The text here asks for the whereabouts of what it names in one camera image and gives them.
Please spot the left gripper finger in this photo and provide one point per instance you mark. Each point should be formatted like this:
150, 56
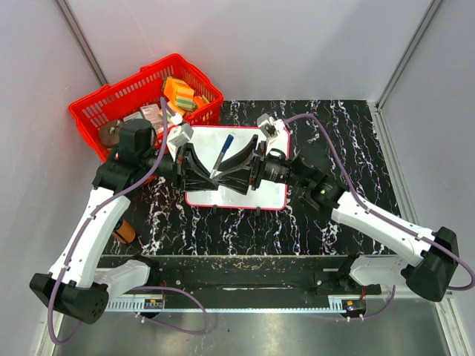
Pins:
193, 163
193, 182

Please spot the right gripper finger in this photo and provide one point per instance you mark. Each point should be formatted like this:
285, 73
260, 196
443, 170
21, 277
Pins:
240, 161
236, 180

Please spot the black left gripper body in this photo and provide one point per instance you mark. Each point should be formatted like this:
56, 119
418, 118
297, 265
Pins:
179, 169

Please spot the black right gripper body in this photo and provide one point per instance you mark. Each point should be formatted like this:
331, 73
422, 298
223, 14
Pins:
277, 170

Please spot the blue capped whiteboard marker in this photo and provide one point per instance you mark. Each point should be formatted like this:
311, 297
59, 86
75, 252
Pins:
223, 150

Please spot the pink framed whiteboard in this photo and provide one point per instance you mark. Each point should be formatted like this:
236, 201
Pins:
207, 141

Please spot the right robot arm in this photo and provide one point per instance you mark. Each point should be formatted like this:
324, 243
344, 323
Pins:
424, 260

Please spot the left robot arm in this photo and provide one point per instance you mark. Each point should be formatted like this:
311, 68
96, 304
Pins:
73, 286

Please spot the striped sponge block lower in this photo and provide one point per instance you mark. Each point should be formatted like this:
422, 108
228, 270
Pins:
174, 114

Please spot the striped sponge block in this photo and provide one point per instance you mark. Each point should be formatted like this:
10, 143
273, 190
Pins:
184, 98
174, 114

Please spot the pink small box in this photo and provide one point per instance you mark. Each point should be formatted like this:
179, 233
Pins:
151, 113

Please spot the teal small box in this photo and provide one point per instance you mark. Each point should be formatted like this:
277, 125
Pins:
135, 115

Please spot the red plastic basket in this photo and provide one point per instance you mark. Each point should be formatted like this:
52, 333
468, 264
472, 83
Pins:
117, 101

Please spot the brown round doughnut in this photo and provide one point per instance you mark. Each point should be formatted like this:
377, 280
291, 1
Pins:
109, 133

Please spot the orange cylindrical bottle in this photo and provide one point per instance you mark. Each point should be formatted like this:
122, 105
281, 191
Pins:
123, 232

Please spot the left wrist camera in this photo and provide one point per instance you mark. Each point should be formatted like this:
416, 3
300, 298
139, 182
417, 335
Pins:
180, 133

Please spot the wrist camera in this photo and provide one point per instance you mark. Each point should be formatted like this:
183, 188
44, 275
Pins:
271, 128
180, 133

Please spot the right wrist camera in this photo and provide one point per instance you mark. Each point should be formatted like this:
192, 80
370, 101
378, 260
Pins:
271, 128

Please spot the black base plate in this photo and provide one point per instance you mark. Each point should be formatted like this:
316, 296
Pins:
319, 275

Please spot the aluminium rail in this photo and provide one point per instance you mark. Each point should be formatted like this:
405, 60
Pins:
273, 301

